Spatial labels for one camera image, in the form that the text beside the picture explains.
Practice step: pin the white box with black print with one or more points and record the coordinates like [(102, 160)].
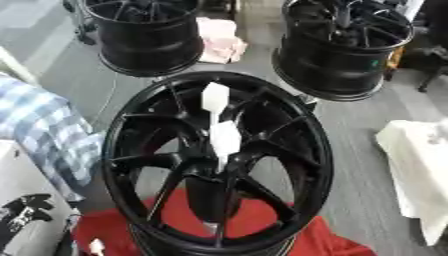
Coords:
[(29, 206)]

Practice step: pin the black wheel rim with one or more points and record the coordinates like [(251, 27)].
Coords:
[(332, 63), (151, 46)]

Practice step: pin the black spoked wheel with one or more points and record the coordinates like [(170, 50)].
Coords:
[(175, 166)]

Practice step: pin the small white pin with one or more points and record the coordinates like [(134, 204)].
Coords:
[(96, 246)]

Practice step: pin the blue white checked cloth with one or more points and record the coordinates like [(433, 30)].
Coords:
[(46, 133)]

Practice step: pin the pink cloth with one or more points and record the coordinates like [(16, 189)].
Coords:
[(220, 43)]

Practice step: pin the black chair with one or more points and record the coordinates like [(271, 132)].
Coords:
[(429, 56)]

